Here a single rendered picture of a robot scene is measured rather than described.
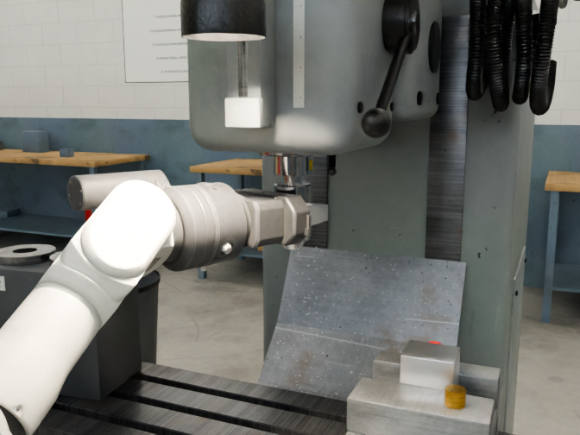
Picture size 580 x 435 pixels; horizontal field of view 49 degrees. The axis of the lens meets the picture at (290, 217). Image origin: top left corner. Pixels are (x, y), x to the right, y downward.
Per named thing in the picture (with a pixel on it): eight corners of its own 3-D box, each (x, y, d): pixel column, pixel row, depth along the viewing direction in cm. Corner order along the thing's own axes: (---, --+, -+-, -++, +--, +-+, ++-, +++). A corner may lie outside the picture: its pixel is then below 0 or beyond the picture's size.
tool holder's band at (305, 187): (318, 190, 78) (318, 181, 78) (301, 195, 74) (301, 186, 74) (285, 187, 80) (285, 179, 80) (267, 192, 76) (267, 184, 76)
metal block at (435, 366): (451, 413, 71) (454, 362, 70) (399, 404, 73) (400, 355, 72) (457, 394, 76) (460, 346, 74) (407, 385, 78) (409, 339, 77)
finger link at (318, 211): (323, 224, 78) (286, 230, 74) (324, 198, 77) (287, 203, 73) (333, 226, 77) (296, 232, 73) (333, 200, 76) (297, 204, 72)
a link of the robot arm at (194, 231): (228, 242, 63) (125, 261, 55) (180, 287, 70) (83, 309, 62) (186, 148, 66) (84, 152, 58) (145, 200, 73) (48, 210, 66)
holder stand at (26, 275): (100, 402, 91) (92, 267, 88) (-25, 383, 97) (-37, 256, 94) (142, 368, 103) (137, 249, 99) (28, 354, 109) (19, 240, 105)
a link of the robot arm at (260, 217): (312, 180, 70) (227, 189, 62) (311, 266, 72) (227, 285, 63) (240, 172, 79) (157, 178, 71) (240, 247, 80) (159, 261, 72)
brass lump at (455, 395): (463, 411, 66) (464, 394, 66) (442, 406, 67) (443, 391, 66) (466, 401, 68) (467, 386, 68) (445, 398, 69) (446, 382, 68)
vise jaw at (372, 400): (488, 460, 64) (490, 424, 63) (345, 431, 70) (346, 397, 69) (493, 431, 69) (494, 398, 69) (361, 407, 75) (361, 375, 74)
